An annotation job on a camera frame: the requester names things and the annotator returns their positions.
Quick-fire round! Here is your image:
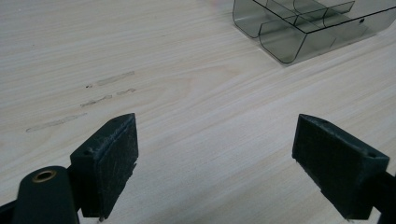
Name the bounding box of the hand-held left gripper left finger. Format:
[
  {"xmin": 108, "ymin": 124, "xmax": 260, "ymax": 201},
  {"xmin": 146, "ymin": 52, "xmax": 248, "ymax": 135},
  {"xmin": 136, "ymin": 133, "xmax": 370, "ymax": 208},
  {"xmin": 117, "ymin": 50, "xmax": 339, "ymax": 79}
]
[{"xmin": 69, "ymin": 112, "xmax": 139, "ymax": 220}]

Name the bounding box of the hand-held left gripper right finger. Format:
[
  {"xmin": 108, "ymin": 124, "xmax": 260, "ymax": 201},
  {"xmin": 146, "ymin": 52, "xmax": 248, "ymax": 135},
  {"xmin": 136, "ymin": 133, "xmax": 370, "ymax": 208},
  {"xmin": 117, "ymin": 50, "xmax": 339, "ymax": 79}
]
[{"xmin": 291, "ymin": 113, "xmax": 390, "ymax": 221}]

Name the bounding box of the clear smoky plastic organizer box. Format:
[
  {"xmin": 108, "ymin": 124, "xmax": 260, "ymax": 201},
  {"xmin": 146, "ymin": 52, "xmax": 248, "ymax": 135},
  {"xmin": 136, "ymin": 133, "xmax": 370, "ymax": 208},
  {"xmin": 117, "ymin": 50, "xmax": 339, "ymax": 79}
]
[{"xmin": 232, "ymin": 0, "xmax": 396, "ymax": 65}]

